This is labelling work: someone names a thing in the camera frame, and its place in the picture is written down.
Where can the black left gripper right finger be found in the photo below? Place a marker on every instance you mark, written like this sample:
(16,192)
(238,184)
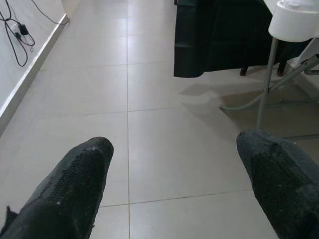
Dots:
(286,194)

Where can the black plug adapter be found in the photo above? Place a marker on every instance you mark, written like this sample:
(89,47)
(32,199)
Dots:
(23,30)

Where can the white plastic children table top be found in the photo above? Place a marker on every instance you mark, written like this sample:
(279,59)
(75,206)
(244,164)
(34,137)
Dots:
(291,22)

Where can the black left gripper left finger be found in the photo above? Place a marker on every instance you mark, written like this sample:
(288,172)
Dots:
(62,199)

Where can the black tablecloth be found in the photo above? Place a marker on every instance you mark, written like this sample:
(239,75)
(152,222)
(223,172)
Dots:
(219,37)

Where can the grey curved table foot bar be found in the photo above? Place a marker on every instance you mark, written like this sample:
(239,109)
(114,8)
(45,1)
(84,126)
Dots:
(235,108)

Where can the grey metal table leg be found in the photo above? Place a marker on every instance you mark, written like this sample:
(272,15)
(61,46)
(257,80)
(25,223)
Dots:
(266,84)

